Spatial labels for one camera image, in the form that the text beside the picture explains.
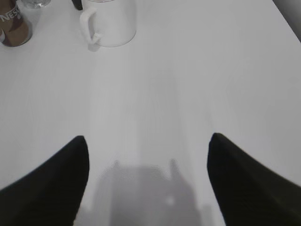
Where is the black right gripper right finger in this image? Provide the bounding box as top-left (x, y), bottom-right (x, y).
top-left (207, 133), bottom-right (301, 226)

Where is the white ceramic mug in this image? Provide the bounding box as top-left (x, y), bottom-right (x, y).
top-left (79, 0), bottom-right (137, 51)

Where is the cola bottle red label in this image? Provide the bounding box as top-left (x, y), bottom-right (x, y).
top-left (71, 0), bottom-right (83, 11)

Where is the brown Nescafe coffee bottle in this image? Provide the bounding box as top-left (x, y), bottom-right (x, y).
top-left (0, 0), bottom-right (32, 47)

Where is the clear water bottle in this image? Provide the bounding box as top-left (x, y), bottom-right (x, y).
top-left (21, 0), bottom-right (51, 9)

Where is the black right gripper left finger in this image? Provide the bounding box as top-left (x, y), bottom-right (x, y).
top-left (0, 136), bottom-right (90, 226)

